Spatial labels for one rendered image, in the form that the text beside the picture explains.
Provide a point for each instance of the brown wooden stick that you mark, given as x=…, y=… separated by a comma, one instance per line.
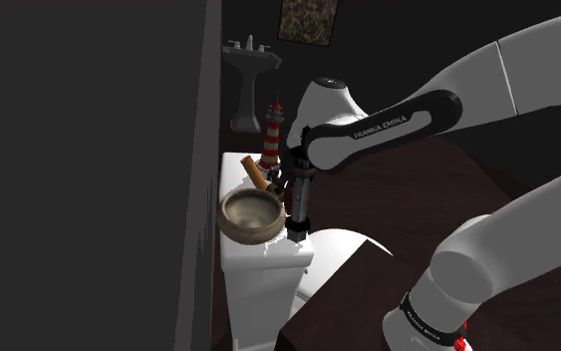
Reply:
x=253, y=171

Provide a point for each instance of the white toilet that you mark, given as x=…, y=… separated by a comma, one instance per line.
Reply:
x=260, y=277

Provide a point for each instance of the brown wall picture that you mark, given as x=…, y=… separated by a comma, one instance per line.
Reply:
x=309, y=20

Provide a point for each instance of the red white lighthouse figure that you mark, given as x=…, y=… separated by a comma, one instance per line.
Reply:
x=271, y=141

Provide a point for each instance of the brown metal bowl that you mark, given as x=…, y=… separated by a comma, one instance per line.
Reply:
x=251, y=216

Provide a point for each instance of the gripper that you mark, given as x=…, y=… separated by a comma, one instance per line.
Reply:
x=298, y=165

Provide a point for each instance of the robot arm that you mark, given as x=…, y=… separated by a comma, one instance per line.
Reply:
x=528, y=63

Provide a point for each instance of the grey pedestal sink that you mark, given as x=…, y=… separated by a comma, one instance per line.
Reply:
x=248, y=73

